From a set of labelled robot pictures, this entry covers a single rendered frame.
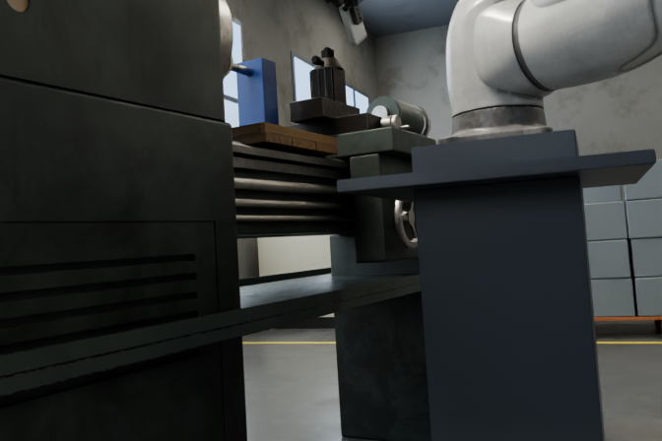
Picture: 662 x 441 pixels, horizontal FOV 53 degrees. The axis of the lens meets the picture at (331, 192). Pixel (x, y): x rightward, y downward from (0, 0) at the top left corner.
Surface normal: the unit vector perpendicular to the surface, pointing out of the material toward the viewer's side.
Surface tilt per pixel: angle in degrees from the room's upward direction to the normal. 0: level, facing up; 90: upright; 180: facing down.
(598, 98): 90
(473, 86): 93
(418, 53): 90
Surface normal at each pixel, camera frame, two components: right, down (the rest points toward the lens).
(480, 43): -0.77, -0.04
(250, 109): -0.49, -0.04
